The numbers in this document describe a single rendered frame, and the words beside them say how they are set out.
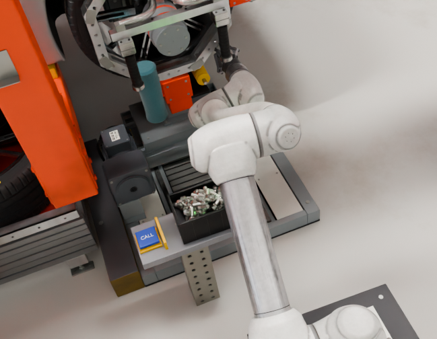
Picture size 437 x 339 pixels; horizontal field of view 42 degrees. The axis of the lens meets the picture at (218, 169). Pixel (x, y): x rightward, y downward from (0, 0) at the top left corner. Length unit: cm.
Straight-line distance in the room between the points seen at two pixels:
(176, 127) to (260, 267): 126
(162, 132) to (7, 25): 120
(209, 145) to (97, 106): 177
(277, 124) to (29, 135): 77
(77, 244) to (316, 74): 160
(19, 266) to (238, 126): 122
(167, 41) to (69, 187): 62
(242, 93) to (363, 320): 95
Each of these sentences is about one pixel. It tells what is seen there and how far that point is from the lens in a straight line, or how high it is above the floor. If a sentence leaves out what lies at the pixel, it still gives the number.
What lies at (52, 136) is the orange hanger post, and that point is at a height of 84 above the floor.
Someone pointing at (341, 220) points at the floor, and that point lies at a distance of 253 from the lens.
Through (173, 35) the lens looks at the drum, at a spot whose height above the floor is 87.
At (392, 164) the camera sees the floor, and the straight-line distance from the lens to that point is 275.
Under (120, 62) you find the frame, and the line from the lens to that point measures 231.
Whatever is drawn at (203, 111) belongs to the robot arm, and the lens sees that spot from 208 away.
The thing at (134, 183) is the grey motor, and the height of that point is 35.
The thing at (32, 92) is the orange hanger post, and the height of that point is 103.
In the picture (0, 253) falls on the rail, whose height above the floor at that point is 30.
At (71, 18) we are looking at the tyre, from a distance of 222.
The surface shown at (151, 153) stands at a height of 15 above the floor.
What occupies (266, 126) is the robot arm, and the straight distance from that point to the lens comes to 155.
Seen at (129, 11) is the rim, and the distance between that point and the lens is 228.
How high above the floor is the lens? 204
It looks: 48 degrees down
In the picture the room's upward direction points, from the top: 10 degrees counter-clockwise
